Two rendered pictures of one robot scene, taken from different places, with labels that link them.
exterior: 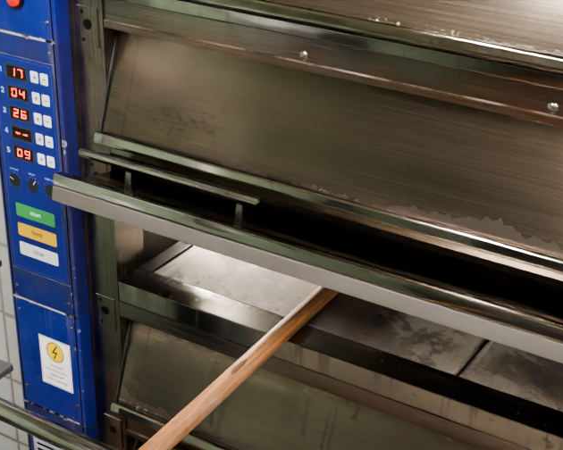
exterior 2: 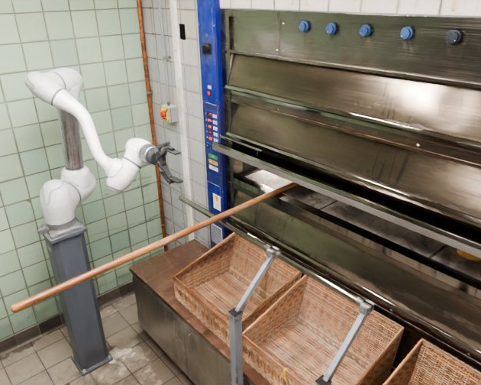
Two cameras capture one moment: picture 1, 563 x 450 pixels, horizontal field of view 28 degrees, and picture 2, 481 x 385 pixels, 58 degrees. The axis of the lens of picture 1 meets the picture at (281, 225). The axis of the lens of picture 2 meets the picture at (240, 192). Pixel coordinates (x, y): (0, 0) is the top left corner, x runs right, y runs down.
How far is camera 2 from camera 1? 0.74 m
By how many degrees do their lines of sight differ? 17
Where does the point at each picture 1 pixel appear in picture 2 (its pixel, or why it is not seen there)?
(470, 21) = (315, 99)
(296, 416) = (276, 220)
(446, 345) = (321, 202)
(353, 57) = (289, 110)
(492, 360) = (333, 207)
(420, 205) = (305, 153)
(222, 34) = (259, 104)
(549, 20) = (334, 99)
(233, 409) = (260, 217)
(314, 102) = (281, 124)
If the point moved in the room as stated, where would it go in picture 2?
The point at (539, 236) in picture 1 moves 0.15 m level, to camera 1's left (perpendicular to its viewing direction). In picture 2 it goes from (334, 163) to (300, 160)
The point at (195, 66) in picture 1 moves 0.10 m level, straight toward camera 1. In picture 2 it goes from (253, 113) to (249, 118)
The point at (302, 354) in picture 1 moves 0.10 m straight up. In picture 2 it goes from (277, 200) to (278, 182)
